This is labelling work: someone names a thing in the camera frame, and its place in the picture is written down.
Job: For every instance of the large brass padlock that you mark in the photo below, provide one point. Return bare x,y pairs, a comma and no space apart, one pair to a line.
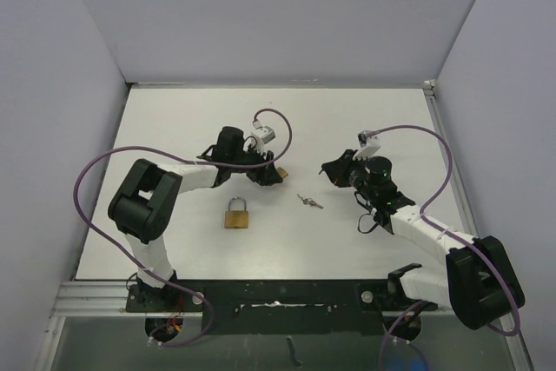
236,216

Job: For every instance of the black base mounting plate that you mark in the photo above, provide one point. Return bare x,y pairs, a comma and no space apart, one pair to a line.
266,307

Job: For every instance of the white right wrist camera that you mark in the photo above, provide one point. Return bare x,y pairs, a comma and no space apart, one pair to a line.
369,145

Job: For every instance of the small brass padlock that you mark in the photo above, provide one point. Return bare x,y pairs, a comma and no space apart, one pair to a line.
282,172

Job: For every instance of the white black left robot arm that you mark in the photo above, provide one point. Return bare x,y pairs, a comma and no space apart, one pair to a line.
143,204

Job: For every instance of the aluminium frame rail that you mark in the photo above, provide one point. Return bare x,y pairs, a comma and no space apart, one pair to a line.
457,186
90,330

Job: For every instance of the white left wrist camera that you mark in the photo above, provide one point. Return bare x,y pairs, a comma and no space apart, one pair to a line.
261,136

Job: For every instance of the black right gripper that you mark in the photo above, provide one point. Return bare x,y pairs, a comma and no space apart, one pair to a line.
338,170

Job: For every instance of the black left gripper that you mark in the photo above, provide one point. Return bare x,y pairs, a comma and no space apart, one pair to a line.
264,175

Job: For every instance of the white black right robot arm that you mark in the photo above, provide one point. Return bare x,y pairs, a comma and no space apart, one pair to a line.
479,283

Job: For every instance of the aluminium front frame rail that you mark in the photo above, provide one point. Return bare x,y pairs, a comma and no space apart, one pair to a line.
90,330

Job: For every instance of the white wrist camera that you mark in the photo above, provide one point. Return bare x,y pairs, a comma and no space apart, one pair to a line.
261,136
369,145

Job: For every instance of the aluminium right frame rail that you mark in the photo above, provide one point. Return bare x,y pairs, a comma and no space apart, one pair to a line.
457,186

